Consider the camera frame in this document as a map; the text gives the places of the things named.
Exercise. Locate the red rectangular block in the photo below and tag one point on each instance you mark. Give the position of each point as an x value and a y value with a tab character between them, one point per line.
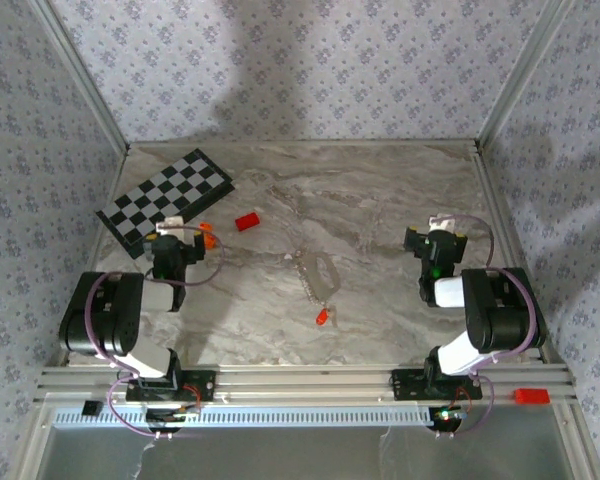
532	396

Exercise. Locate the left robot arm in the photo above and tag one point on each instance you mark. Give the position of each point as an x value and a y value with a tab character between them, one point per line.
105	312

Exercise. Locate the aluminium back rail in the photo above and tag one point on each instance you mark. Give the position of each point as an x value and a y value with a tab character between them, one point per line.
305	143

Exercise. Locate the small controller circuit board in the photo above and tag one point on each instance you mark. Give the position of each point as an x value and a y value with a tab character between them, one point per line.
447	415
170	415

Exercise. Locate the grey metal sheet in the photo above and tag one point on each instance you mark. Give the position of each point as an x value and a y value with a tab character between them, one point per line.
305	455

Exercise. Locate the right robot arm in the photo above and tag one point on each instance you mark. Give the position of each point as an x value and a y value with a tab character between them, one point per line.
500	310

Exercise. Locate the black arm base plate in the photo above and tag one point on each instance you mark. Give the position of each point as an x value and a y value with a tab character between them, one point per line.
200	386
405	385

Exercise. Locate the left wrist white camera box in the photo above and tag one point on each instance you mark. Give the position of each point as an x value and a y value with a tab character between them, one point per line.
172	223

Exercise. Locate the aluminium frame post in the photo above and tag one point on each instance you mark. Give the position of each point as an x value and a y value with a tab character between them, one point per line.
522	75
87	85

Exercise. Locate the black grey chessboard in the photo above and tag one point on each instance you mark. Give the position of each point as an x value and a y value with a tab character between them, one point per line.
170	190

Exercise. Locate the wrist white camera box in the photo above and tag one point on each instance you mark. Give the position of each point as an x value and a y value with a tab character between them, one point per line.
172	223
442	223

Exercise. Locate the small black box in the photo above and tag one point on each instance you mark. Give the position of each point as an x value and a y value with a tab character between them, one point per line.
91	407

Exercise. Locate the orange curved plastic piece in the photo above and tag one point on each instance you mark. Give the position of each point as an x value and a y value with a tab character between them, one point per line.
210	242

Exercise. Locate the long aluminium base rail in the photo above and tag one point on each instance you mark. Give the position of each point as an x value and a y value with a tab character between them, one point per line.
305	382

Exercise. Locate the aluminium side rail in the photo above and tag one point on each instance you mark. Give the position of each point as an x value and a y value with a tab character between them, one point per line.
502	200
117	175

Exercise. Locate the small red block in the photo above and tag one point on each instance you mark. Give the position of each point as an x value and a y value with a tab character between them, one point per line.
246	222

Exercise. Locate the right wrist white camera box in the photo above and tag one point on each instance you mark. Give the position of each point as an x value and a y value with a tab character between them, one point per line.
442	223

